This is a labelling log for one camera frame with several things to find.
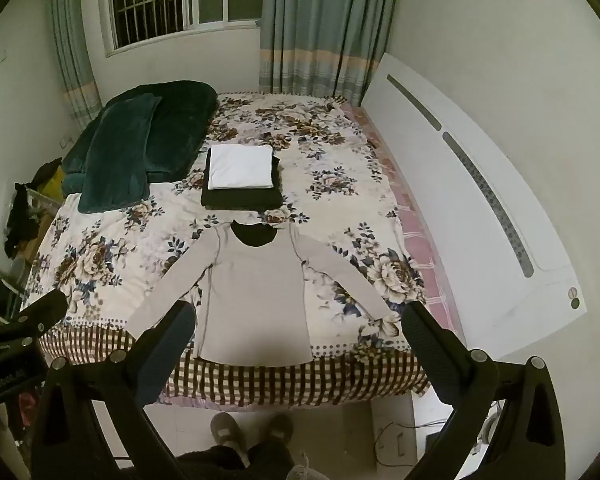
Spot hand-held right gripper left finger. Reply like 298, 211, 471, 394
30, 301, 197, 480

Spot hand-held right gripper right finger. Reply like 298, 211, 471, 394
401, 301, 568, 480

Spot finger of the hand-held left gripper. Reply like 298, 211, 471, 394
0, 288, 69, 356

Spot beige long-sleeve shirt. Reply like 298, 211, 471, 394
127, 220, 402, 367

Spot dark hanging clothes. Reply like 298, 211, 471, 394
4, 157, 63, 261

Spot green storage rack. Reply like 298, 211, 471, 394
0, 257, 31, 331

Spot grey slipper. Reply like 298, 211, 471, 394
210, 412, 248, 457

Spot pink checked mattress cover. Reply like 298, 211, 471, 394
340, 102, 466, 343

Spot person's dark trousers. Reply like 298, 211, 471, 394
177, 439, 298, 480

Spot white headboard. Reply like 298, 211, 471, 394
361, 52, 588, 346

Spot black folded garment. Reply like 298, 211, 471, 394
200, 152, 284, 209

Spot dark green pillow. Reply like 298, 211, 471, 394
77, 94, 163, 214

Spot floral bedsheet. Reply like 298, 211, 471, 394
22, 91, 431, 407

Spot white folded garment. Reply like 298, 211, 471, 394
207, 145, 275, 191

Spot green plush quilt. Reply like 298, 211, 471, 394
61, 80, 219, 196

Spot narrow blue-grey curtain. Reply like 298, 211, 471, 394
47, 0, 103, 123

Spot barred window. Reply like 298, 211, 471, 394
102, 0, 266, 57

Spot wide blue-grey curtain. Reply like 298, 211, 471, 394
257, 0, 403, 96

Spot floor cable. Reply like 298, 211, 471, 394
374, 420, 451, 455

